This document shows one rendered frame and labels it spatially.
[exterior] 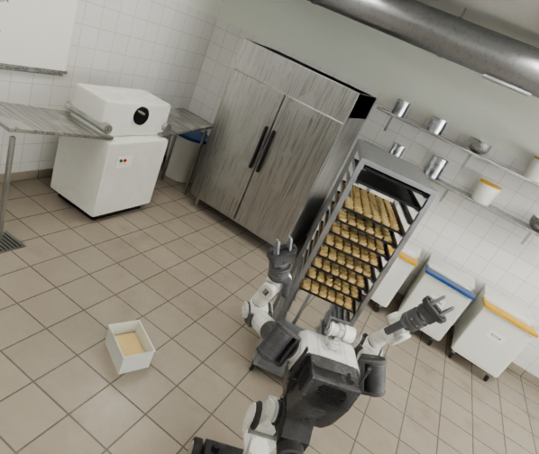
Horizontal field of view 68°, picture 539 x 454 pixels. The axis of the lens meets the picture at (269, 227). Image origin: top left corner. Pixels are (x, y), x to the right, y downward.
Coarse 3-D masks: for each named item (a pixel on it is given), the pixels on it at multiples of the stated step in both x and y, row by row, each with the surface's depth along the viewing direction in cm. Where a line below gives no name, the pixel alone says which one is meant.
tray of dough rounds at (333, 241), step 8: (328, 216) 302; (328, 240) 258; (336, 240) 263; (344, 240) 272; (336, 248) 254; (344, 248) 258; (352, 248) 267; (360, 248) 273; (352, 256) 254; (360, 256) 261; (368, 256) 262; (376, 256) 272; (368, 264) 255; (376, 264) 256
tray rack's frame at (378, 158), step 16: (368, 144) 280; (368, 160) 228; (384, 160) 248; (400, 160) 275; (400, 176) 228; (416, 176) 247; (432, 192) 228; (272, 304) 350; (304, 304) 344; (256, 352) 305; (272, 368) 296
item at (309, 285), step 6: (306, 282) 275; (312, 282) 282; (306, 288) 269; (312, 288) 271; (318, 288) 278; (324, 288) 277; (318, 294) 271; (324, 294) 271; (330, 294) 275; (336, 294) 281; (330, 300) 269; (336, 300) 271; (342, 300) 273; (348, 300) 276; (348, 306) 269
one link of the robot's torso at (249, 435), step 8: (248, 408) 212; (248, 416) 206; (248, 424) 205; (248, 432) 205; (256, 432) 208; (248, 440) 205; (256, 440) 204; (264, 440) 205; (272, 440) 207; (248, 448) 203; (256, 448) 203; (264, 448) 204; (272, 448) 207
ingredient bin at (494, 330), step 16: (480, 304) 420; (496, 304) 420; (512, 304) 431; (464, 320) 446; (480, 320) 409; (496, 320) 402; (512, 320) 393; (528, 320) 413; (464, 336) 420; (480, 336) 412; (496, 336) 405; (512, 336) 398; (528, 336) 392; (464, 352) 423; (480, 352) 416; (496, 352) 409; (512, 352) 401; (496, 368) 412
